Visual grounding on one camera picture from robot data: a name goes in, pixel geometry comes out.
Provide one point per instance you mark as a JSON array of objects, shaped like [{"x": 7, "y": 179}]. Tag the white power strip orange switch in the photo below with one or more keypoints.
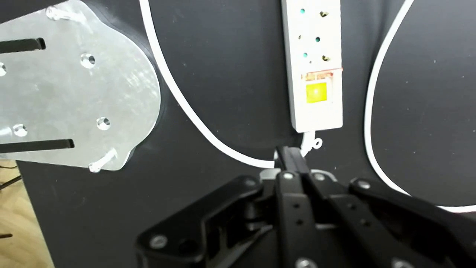
[{"x": 314, "y": 60}]

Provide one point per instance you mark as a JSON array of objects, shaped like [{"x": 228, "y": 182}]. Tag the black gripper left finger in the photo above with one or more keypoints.
[{"x": 292, "y": 223}]

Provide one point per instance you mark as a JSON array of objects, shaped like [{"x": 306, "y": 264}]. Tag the aluminium mounting plate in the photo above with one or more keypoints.
[{"x": 74, "y": 89}]

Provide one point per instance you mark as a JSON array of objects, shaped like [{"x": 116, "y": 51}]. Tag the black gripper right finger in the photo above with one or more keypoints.
[{"x": 376, "y": 217}]

